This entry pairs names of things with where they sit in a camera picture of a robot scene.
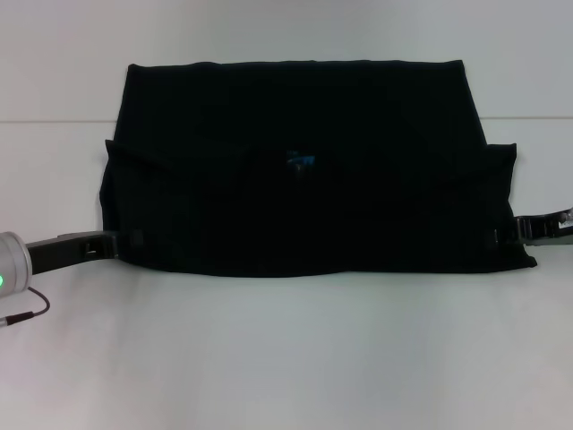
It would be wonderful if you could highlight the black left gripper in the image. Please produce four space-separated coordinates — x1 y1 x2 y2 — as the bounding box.
25 228 145 276

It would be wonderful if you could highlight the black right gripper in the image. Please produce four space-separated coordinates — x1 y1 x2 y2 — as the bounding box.
485 206 573 248

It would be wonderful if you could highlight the black shirt with FREE print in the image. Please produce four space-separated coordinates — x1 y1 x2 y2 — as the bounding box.
100 57 538 278

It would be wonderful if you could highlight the left arm cable with plug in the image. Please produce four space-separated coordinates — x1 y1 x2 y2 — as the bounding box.
0 286 51 331

